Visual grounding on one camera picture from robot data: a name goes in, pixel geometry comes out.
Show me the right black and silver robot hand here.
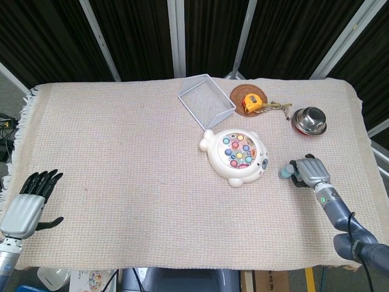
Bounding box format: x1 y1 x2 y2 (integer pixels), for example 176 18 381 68
288 154 331 189

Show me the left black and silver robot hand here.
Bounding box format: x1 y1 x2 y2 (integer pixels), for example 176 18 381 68
0 169 64 240

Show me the teal handheld cylinder tool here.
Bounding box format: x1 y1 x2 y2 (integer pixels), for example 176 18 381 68
278 164 297 180

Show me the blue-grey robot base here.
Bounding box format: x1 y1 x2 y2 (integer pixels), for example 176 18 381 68
121 267 241 292

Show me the white seal toy game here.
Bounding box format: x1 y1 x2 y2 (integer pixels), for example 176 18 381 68
199 128 270 187

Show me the steel bowl with red base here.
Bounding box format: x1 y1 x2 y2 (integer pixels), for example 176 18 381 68
291 106 328 136

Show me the white plastic appliance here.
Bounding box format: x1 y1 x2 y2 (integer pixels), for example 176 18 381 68
36 267 71 290

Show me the dried straw twine bundle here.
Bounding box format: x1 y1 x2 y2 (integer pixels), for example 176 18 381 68
263 100 293 120

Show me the yellow tape measure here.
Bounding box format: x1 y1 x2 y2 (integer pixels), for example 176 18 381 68
244 94 264 114

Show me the printed toy packaging box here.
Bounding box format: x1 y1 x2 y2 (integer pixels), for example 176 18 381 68
69 268 118 292

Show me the beige woven tablecloth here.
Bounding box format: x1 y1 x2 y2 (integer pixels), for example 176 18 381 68
1 75 373 271

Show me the brown woven round coaster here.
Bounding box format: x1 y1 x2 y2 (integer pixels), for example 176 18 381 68
229 84 270 116

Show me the brown cardboard box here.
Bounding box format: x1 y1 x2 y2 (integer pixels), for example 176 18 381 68
253 269 289 292

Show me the black pleated curtain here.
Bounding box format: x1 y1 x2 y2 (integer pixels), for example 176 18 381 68
0 0 389 134

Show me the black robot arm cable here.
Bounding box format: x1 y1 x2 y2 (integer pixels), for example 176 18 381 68
347 211 375 292

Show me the black cable bundle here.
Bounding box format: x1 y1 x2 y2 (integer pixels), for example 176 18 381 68
0 112 19 162

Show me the white wire mesh tray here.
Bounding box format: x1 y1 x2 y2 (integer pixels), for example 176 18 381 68
177 74 237 129

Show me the white metal frame post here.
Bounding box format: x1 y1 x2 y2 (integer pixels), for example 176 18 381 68
311 0 378 80
78 0 122 82
224 0 259 80
166 0 187 78

